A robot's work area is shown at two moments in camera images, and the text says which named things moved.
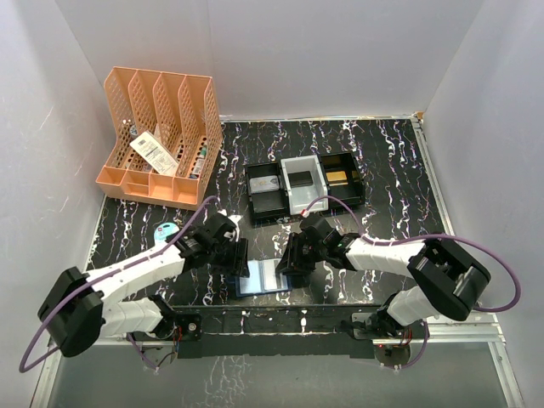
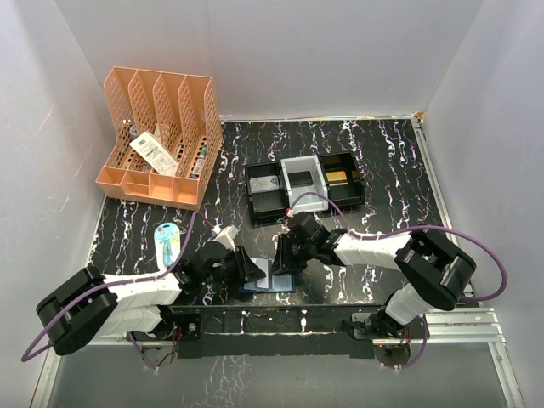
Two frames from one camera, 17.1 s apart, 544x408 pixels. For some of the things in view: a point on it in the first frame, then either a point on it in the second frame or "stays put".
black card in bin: (300, 178) stays put
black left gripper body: (229, 257) -> (233, 269)
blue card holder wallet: (263, 277) stays put
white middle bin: (305, 184) stays put
